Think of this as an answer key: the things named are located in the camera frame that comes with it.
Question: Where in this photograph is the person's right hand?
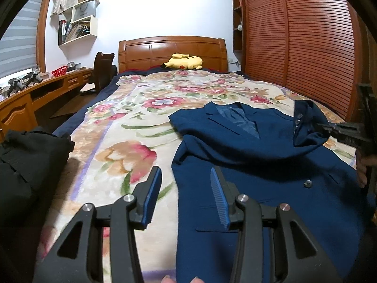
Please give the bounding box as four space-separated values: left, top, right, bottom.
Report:
356 149 377 188

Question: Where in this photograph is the black clothes pile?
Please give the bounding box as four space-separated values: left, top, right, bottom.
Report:
1 128 75 277

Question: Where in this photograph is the black tripod gadget on desk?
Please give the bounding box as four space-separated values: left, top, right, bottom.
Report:
1 71 43 98

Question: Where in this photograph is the white wall shelf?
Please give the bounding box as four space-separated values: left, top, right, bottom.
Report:
51 0 100 48

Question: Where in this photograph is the navy blue suit jacket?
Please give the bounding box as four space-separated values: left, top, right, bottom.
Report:
169 100 376 282

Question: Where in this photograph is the yellow Pikachu plush toy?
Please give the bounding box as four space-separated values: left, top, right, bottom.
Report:
160 53 203 70

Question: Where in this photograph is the wooden louvered wardrobe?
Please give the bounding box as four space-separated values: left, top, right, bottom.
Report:
233 0 369 121

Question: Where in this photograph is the striped window blind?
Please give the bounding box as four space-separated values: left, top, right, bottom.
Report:
0 0 42 78

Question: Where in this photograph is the floral bed blanket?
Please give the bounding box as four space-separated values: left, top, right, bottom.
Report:
37 70 361 282

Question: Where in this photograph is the wooden desk with drawers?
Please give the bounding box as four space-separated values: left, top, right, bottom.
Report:
0 68 92 141

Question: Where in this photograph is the wooden bed headboard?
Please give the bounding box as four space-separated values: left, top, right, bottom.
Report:
118 36 228 73

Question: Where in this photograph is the person's left hand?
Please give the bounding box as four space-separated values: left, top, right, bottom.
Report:
160 274 207 283

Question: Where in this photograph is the dark wooden chair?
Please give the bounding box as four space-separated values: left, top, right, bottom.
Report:
80 52 118 95

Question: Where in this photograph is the red basket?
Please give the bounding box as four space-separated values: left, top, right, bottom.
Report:
52 65 68 77

